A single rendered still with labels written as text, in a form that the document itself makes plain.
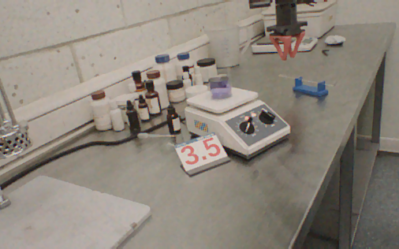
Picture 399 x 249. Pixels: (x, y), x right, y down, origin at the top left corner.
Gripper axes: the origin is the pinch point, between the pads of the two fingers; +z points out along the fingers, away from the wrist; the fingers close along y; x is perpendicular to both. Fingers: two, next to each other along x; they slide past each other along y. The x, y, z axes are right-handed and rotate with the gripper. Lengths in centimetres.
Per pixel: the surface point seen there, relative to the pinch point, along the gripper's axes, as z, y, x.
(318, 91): 8.1, 1.2, 11.8
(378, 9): 3, -104, -36
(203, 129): 6.1, 38.6, 12.1
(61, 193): 8, 69, 10
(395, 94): 49, -108, -27
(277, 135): 7.5, 28.8, 24.3
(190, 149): 6.5, 45.2, 17.1
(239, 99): 0.7, 31.2, 15.9
